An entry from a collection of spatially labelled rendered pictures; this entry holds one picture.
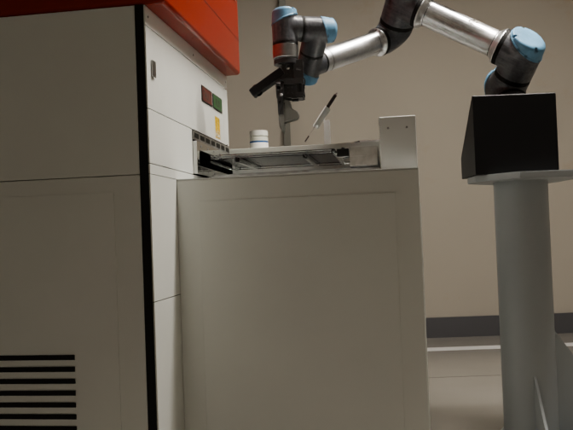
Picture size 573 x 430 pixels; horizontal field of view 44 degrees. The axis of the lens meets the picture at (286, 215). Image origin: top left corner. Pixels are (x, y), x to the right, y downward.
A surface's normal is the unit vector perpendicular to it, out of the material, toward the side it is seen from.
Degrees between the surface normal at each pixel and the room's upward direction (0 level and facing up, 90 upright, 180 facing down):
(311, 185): 90
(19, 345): 90
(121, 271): 90
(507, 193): 90
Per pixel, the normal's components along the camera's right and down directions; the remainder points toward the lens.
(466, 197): -0.01, -0.02
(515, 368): -0.76, 0.01
